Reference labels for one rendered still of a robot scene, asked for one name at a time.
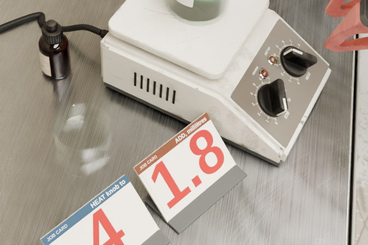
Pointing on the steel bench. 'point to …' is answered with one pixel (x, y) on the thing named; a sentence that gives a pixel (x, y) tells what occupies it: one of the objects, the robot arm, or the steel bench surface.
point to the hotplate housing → (198, 89)
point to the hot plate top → (212, 42)
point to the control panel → (285, 127)
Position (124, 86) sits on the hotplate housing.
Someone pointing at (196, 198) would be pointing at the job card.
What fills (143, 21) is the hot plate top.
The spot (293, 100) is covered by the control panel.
